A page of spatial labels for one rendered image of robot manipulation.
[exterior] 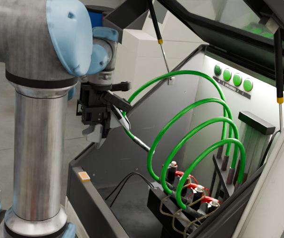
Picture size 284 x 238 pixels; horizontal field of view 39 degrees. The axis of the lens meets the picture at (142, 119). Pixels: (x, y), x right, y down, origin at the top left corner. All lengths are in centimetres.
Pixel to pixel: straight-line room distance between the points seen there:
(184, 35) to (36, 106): 372
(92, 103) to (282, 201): 57
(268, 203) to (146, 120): 73
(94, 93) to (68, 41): 57
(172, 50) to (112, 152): 275
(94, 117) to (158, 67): 316
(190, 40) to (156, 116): 273
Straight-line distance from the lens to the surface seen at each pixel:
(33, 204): 75
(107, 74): 112
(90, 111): 114
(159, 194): 147
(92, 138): 120
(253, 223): 115
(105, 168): 169
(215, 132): 167
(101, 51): 99
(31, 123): 67
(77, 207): 161
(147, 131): 170
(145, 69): 423
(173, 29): 425
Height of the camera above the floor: 176
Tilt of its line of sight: 22 degrees down
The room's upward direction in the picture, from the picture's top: 8 degrees clockwise
